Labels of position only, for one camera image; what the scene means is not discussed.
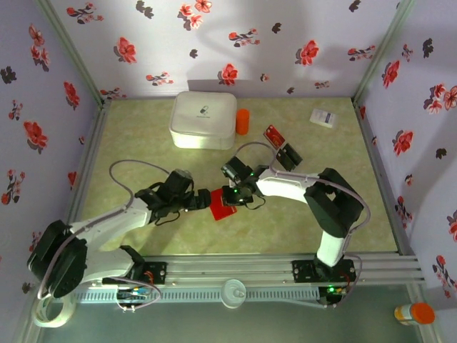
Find pill bottle with orange cap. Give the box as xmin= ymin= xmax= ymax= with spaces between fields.
xmin=393 ymin=302 xmax=436 ymax=327

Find aluminium frame side rail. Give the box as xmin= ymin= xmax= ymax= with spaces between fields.
xmin=352 ymin=99 xmax=417 ymax=257
xmin=65 ymin=99 xmax=112 ymax=232

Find white medicine case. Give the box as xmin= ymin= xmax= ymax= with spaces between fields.
xmin=168 ymin=91 xmax=238 ymax=150

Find white slotted cable duct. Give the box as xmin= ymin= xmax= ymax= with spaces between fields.
xmin=76 ymin=287 xmax=321 ymax=304

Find red card holder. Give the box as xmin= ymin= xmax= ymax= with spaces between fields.
xmin=209 ymin=189 xmax=238 ymax=222

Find small white blue packet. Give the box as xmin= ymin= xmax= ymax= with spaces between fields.
xmin=309 ymin=108 xmax=338 ymax=128

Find clear tape roll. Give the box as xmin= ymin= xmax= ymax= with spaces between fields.
xmin=31 ymin=296 xmax=76 ymax=329

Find white round cap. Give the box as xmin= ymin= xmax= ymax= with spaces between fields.
xmin=220 ymin=279 xmax=248 ymax=309

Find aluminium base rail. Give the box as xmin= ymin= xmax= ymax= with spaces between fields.
xmin=85 ymin=252 xmax=426 ymax=287

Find aluminium frame post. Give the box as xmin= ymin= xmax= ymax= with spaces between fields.
xmin=351 ymin=0 xmax=418 ymax=106
xmin=406 ymin=284 xmax=443 ymax=343
xmin=35 ymin=0 xmax=111 ymax=108

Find orange cylinder container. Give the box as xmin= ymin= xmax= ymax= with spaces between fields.
xmin=235 ymin=109 xmax=251 ymax=136

